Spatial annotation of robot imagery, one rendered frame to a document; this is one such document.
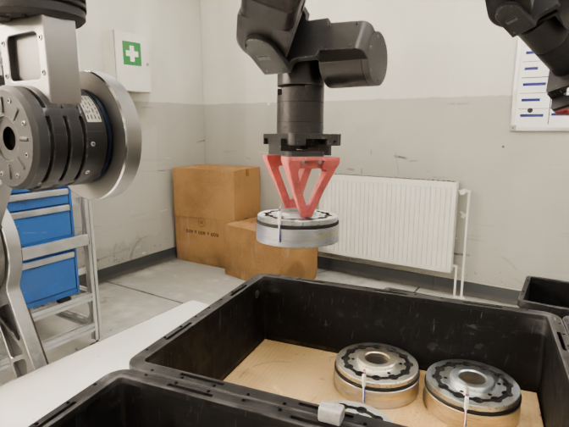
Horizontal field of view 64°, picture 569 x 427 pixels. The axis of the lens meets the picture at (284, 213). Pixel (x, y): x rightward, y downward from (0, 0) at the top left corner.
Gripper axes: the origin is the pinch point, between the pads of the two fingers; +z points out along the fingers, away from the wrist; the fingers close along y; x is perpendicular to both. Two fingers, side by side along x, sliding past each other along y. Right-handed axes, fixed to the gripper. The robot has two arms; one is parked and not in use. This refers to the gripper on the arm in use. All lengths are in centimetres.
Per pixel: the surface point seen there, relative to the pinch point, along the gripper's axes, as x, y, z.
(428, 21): -174, 211, -86
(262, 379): 4.8, -0.6, 22.0
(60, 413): 26.3, -16.2, 13.0
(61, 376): 32, 34, 35
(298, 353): -2.0, 3.9, 21.7
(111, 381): 22.6, -12.7, 12.8
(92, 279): 35, 191, 63
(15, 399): 39, 29, 35
